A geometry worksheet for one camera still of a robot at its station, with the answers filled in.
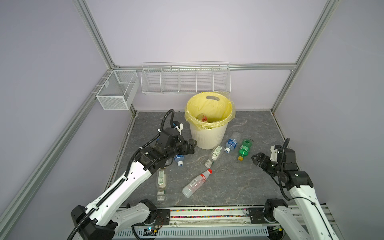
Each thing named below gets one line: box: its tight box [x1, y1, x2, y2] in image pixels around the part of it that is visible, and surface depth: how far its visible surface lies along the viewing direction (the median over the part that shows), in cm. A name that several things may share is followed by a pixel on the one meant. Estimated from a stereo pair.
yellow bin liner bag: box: [184, 91, 236, 130], surface depth 93 cm
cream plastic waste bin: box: [185, 92, 233, 150], surface depth 93 cm
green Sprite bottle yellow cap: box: [238, 138, 253, 162], surface depth 95 cm
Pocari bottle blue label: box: [174, 154, 185, 167], surface depth 91 cm
